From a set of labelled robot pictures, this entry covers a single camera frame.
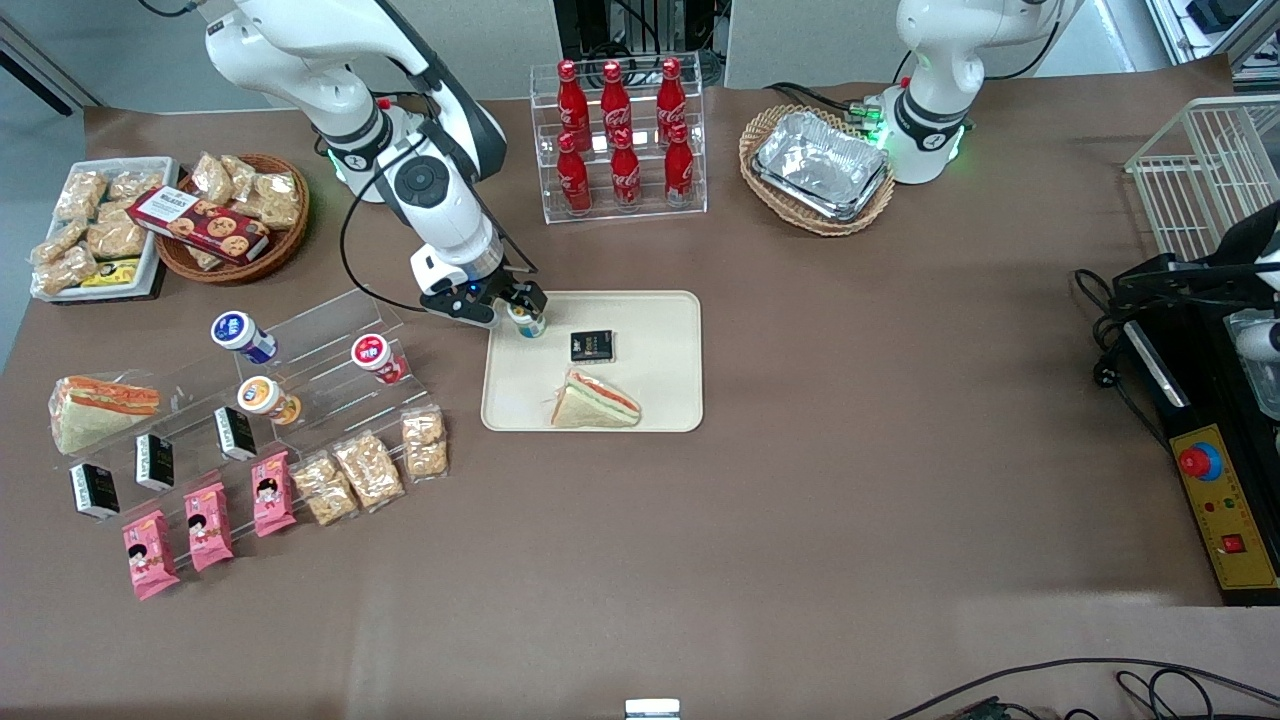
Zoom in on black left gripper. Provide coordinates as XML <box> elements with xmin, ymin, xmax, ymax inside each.
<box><xmin>1115</xmin><ymin>255</ymin><xmax>1266</xmax><ymax>311</ymax></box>

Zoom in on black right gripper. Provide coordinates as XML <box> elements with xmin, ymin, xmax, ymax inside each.
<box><xmin>440</xmin><ymin>263</ymin><xmax>550</xmax><ymax>321</ymax></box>

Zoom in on cream plastic tray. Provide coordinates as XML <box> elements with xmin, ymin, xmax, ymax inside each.
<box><xmin>481</xmin><ymin>291</ymin><xmax>704</xmax><ymax>433</ymax></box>

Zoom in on red gum bottle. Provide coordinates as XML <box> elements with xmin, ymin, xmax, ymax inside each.
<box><xmin>350</xmin><ymin>333</ymin><xmax>409</xmax><ymax>387</ymax></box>

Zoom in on orange gum bottle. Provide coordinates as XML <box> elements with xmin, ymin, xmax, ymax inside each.
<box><xmin>237</xmin><ymin>376</ymin><xmax>302</xmax><ymax>427</ymax></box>

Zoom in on blue gum bottle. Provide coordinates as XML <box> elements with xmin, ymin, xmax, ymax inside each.
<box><xmin>211</xmin><ymin>311</ymin><xmax>279</xmax><ymax>365</ymax></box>

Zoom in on aluminium foil tray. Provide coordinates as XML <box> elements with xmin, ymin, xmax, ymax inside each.
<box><xmin>752</xmin><ymin>110</ymin><xmax>891</xmax><ymax>223</ymax></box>

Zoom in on clear acrylic bottle rack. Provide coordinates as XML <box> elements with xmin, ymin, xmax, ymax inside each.
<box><xmin>530</xmin><ymin>52</ymin><xmax>708</xmax><ymax>225</ymax></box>

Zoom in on wrapped triangle sandwich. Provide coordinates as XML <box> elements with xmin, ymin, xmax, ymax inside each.
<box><xmin>50</xmin><ymin>375</ymin><xmax>161</xmax><ymax>456</ymax></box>
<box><xmin>548</xmin><ymin>368</ymin><xmax>642</xmax><ymax>429</ymax></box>

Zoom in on red cola bottle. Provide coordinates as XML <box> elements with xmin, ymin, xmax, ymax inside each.
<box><xmin>664</xmin><ymin>122</ymin><xmax>695</xmax><ymax>208</ymax></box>
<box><xmin>556</xmin><ymin>60</ymin><xmax>591</xmax><ymax>151</ymax></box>
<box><xmin>610</xmin><ymin>128</ymin><xmax>642</xmax><ymax>211</ymax></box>
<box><xmin>600</xmin><ymin>60</ymin><xmax>633</xmax><ymax>146</ymax></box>
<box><xmin>657</xmin><ymin>57</ymin><xmax>689</xmax><ymax>141</ymax></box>
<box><xmin>556</xmin><ymin>132</ymin><xmax>593</xmax><ymax>216</ymax></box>

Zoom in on clear acrylic tiered stand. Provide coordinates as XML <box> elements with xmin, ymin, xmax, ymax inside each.
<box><xmin>235</xmin><ymin>285</ymin><xmax>449</xmax><ymax>501</ymax></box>
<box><xmin>50</xmin><ymin>330</ymin><xmax>301</xmax><ymax>573</ymax></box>

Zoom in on black yellow control box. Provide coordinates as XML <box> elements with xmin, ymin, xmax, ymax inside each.
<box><xmin>1120</xmin><ymin>300</ymin><xmax>1280</xmax><ymax>607</ymax></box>

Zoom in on brown round wicker basket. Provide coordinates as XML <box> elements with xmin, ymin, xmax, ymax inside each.
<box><xmin>155</xmin><ymin>153</ymin><xmax>311</xmax><ymax>286</ymax></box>

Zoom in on grey metal shelf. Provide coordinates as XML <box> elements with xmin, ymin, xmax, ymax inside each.
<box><xmin>1145</xmin><ymin>0</ymin><xmax>1280</xmax><ymax>83</ymax></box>

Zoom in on light oval wicker basket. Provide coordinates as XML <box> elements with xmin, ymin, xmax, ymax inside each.
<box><xmin>739</xmin><ymin>105</ymin><xmax>896</xmax><ymax>237</ymax></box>

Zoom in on black equipment rack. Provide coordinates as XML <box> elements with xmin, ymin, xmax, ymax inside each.
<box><xmin>553</xmin><ymin>0</ymin><xmax>731</xmax><ymax>86</ymax></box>

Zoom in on pink snack packet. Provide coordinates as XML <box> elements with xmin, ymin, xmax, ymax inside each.
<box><xmin>184</xmin><ymin>482</ymin><xmax>235</xmax><ymax>573</ymax></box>
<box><xmin>122</xmin><ymin>510</ymin><xmax>182</xmax><ymax>601</ymax></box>
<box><xmin>251</xmin><ymin>451</ymin><xmax>298</xmax><ymax>538</ymax></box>

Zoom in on red cookie box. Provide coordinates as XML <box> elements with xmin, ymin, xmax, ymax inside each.
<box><xmin>127</xmin><ymin>186</ymin><xmax>271</xmax><ymax>265</ymax></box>

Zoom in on white plastic bin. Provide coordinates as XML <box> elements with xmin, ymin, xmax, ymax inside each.
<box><xmin>30</xmin><ymin>157</ymin><xmax>181</xmax><ymax>303</ymax></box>

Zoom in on yellow snack packet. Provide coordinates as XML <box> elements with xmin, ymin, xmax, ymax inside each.
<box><xmin>80</xmin><ymin>258</ymin><xmax>141</xmax><ymax>289</ymax></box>

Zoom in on black metal bar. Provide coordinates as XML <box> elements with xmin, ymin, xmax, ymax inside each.
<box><xmin>0</xmin><ymin>15</ymin><xmax>81</xmax><ymax>116</ymax></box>

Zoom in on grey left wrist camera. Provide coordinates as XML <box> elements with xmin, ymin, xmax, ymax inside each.
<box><xmin>1235</xmin><ymin>320</ymin><xmax>1280</xmax><ymax>363</ymax></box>

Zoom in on black cable with plug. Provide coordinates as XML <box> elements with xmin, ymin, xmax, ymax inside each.
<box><xmin>1075</xmin><ymin>268</ymin><xmax>1173</xmax><ymax>453</ymax></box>

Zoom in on white wire basket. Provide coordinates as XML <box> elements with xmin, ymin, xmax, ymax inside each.
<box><xmin>1125</xmin><ymin>95</ymin><xmax>1280</xmax><ymax>263</ymax></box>

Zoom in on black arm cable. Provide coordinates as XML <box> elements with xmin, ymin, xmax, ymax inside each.
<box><xmin>338</xmin><ymin>60</ymin><xmax>541</xmax><ymax>313</ymax></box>

